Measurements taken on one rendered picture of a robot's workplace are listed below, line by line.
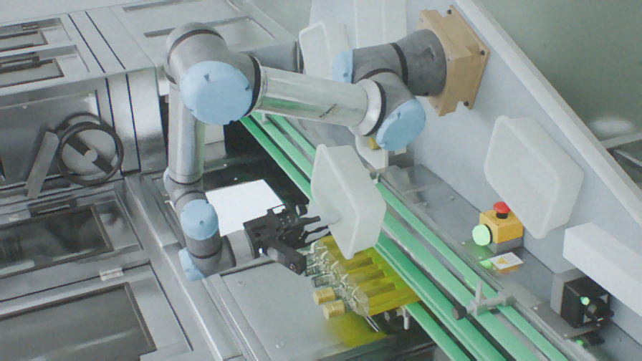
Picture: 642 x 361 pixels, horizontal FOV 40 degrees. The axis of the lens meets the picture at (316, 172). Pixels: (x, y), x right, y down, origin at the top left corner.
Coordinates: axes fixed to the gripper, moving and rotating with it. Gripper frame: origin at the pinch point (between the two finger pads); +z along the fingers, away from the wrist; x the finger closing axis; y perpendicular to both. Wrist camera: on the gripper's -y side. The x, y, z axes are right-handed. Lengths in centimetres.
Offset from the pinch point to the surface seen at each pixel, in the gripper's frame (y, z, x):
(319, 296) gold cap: -6.8, -7.3, 16.1
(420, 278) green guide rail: -15.3, 14.3, 10.7
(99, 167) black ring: 90, -44, 52
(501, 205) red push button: -16.2, 32.4, -7.6
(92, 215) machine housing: 77, -51, 58
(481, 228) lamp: -17.8, 26.8, -4.3
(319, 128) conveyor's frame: 65, 23, 39
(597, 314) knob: -50, 32, -13
